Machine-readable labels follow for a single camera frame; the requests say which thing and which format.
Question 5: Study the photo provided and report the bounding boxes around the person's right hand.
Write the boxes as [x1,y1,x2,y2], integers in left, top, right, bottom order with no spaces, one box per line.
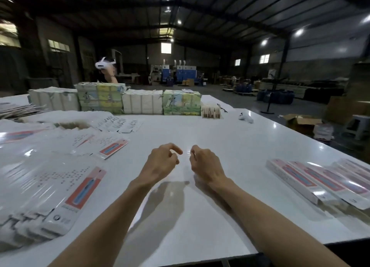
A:
[190,145,233,191]

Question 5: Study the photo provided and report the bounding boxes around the person's left hand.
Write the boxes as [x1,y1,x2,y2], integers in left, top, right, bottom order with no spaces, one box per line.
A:
[136,143,183,189]

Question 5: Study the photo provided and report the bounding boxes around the pile of carton blanks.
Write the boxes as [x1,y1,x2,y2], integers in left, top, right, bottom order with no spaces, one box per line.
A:
[0,110,142,247]

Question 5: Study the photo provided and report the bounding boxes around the person's right forearm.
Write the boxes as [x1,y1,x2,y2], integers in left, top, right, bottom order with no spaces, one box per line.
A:
[209,180,348,267]

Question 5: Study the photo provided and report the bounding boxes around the person's left forearm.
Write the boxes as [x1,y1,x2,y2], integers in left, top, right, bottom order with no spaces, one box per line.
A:
[49,180,156,267]

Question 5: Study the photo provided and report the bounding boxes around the small beige card stack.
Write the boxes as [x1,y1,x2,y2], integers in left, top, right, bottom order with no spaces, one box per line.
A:
[201,105,222,119]

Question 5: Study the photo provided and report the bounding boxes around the row of white cartons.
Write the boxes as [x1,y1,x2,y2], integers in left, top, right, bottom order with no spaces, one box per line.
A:
[28,87,81,112]
[122,89,164,115]

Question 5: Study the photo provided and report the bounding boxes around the green printed carton bundle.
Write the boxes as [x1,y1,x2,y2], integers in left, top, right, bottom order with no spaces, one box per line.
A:
[162,89,202,116]

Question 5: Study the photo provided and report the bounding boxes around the green yellow carton bundle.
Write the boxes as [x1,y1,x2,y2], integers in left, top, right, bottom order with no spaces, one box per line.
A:
[75,82,126,114]

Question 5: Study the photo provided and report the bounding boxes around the blue machine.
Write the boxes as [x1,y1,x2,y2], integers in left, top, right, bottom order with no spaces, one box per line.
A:
[161,60,197,84]

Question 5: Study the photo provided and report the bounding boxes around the black floor stand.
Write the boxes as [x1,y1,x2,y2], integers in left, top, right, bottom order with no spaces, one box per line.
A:
[260,67,288,115]

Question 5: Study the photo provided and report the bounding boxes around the blue bins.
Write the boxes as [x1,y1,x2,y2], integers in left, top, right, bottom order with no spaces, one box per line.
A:
[257,89,296,105]

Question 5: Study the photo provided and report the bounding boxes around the open cardboard box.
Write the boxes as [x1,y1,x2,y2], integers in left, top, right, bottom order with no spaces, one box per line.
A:
[283,114,323,136]

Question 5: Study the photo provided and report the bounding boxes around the white headset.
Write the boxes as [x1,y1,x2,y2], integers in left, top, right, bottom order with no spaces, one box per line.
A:
[95,57,116,69]

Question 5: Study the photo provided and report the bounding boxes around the white plastic bags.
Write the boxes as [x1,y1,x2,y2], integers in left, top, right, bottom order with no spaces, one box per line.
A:
[314,123,335,141]

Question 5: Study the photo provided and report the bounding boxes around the grey crate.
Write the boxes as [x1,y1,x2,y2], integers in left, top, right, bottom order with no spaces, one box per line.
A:
[26,78,59,90]

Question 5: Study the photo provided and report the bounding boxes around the pile of grey flat sheets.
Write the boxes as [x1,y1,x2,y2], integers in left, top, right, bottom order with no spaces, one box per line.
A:
[0,102,41,120]

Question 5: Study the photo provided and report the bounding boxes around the tall cardboard box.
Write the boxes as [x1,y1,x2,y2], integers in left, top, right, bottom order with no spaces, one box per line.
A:
[326,64,370,125]

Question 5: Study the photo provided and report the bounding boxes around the white stool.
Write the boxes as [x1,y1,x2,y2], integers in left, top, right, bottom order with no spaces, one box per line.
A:
[347,115,370,140]

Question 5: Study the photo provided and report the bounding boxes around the dark grey cabinet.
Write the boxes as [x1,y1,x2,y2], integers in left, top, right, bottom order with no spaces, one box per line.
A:
[0,44,30,94]

